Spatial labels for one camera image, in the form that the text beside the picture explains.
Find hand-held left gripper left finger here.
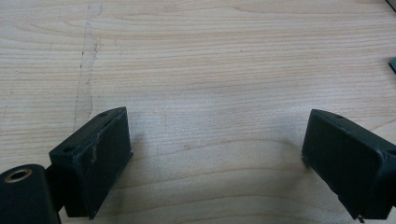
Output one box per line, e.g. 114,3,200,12
49,106,134,220

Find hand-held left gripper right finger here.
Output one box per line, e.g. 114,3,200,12
301,108,396,224

